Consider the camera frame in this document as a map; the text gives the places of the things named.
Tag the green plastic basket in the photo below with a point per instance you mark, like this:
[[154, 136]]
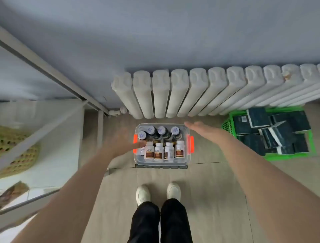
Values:
[[227, 126]]

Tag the white radiator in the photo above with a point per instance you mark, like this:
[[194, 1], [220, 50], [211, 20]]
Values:
[[200, 92]]

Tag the brown snack packet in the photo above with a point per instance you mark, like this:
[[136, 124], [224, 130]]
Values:
[[12, 192]]

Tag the clear bin orange handles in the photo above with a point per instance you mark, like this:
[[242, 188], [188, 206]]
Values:
[[190, 145]]

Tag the white metal shelf rack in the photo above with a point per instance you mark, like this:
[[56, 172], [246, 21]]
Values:
[[62, 155]]

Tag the person's black trousers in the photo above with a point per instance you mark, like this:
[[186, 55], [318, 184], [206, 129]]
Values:
[[145, 225]]

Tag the person's left forearm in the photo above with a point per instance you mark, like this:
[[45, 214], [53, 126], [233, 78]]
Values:
[[62, 207]]

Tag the person's right white shoe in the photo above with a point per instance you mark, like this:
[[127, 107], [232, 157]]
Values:
[[173, 191]]

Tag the person's right forearm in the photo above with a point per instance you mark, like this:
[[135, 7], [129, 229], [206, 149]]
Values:
[[262, 190]]

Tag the yellow plastic basket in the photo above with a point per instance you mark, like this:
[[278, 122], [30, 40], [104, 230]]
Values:
[[25, 162]]

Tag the person's right hand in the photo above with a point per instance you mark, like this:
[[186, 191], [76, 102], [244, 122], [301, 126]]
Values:
[[205, 130]]

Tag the person's left hand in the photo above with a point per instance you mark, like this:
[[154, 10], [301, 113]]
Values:
[[117, 145]]

